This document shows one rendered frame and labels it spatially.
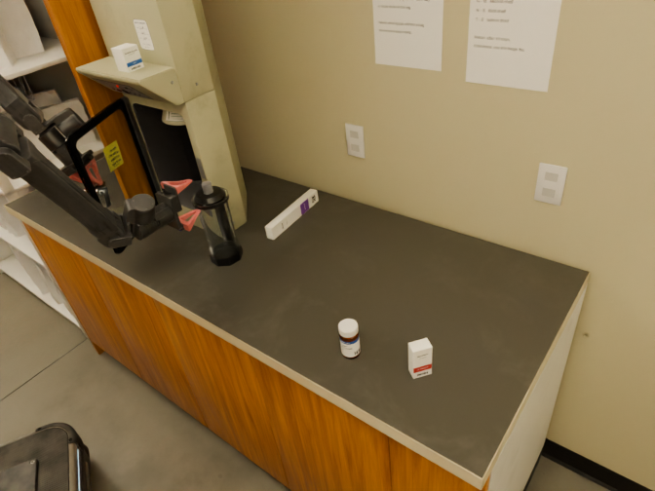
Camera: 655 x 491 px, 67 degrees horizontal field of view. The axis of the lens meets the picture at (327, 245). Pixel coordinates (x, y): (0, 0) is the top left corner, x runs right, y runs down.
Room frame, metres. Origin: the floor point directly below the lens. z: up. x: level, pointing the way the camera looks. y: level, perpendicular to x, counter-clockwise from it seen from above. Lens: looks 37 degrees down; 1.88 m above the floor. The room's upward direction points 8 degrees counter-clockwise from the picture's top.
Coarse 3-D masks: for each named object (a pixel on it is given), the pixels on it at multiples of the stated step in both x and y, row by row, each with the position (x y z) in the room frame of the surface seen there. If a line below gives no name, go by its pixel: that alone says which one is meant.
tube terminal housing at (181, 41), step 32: (96, 0) 1.57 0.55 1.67; (128, 0) 1.47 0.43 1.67; (160, 0) 1.40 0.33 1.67; (192, 0) 1.47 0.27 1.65; (128, 32) 1.50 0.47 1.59; (160, 32) 1.40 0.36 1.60; (192, 32) 1.45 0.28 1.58; (160, 64) 1.43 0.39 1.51; (192, 64) 1.43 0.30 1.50; (128, 96) 1.58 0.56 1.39; (192, 96) 1.41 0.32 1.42; (192, 128) 1.39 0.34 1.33; (224, 128) 1.49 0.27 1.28; (224, 160) 1.45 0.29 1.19
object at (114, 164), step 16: (96, 128) 1.42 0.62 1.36; (112, 128) 1.48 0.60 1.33; (128, 128) 1.56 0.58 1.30; (80, 144) 1.33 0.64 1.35; (96, 144) 1.39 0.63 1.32; (112, 144) 1.46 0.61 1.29; (128, 144) 1.53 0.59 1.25; (96, 160) 1.37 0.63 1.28; (112, 160) 1.43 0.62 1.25; (128, 160) 1.50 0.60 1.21; (80, 176) 1.29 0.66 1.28; (96, 176) 1.34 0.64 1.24; (112, 176) 1.40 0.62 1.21; (128, 176) 1.47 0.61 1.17; (144, 176) 1.55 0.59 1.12; (96, 192) 1.32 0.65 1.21; (112, 192) 1.38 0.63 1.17; (128, 192) 1.44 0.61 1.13; (144, 192) 1.52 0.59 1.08; (112, 208) 1.35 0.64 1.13
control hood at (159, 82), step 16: (96, 64) 1.52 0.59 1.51; (112, 64) 1.49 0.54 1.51; (144, 64) 1.45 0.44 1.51; (112, 80) 1.41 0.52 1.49; (128, 80) 1.34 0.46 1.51; (144, 80) 1.31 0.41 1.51; (160, 80) 1.34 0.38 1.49; (176, 80) 1.38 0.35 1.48; (160, 96) 1.35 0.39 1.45; (176, 96) 1.37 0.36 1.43
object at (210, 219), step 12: (216, 204) 1.23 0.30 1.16; (204, 216) 1.24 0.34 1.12; (216, 216) 1.23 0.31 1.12; (228, 216) 1.26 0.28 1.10; (204, 228) 1.25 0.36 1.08; (216, 228) 1.23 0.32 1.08; (228, 228) 1.25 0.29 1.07; (216, 240) 1.23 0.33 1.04; (228, 240) 1.24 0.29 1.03; (216, 252) 1.23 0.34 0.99; (228, 252) 1.24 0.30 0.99
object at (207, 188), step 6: (204, 186) 1.26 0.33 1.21; (210, 186) 1.27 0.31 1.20; (216, 186) 1.30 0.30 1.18; (198, 192) 1.28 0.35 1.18; (204, 192) 1.27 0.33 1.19; (210, 192) 1.27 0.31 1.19; (216, 192) 1.27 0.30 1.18; (222, 192) 1.27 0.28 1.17; (198, 198) 1.25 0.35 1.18; (204, 198) 1.25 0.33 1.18; (210, 198) 1.24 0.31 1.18; (216, 198) 1.25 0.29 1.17; (204, 204) 1.23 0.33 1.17
